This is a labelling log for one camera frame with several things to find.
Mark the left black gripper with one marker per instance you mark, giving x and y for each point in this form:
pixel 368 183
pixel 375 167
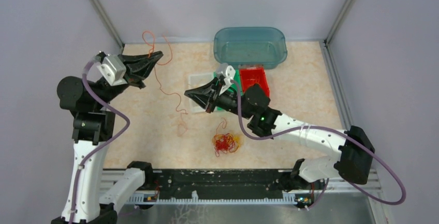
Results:
pixel 139 66

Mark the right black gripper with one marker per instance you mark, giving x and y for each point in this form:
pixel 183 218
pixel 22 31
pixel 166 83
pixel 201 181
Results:
pixel 205 94

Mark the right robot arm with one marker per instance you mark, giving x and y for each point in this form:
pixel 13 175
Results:
pixel 348 153

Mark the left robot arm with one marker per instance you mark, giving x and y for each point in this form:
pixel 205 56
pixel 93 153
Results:
pixel 96 125

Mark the white plastic bin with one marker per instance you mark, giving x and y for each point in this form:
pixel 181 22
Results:
pixel 196 80

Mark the green plastic bin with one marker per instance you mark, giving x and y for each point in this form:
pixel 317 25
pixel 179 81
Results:
pixel 233 87

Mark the red plastic bin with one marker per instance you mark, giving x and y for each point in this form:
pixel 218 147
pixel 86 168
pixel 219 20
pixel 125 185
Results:
pixel 251 76

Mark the blue transparent plastic tub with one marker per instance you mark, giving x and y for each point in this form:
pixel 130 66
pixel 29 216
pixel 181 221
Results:
pixel 250 46

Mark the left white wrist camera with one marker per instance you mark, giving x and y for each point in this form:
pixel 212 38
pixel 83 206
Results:
pixel 113 70

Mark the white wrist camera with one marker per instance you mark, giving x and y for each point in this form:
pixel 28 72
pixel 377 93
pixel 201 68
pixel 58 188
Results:
pixel 113 70
pixel 228 73

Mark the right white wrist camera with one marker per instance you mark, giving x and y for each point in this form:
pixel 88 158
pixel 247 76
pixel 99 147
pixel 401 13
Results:
pixel 228 73

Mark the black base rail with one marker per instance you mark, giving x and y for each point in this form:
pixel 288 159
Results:
pixel 219 184

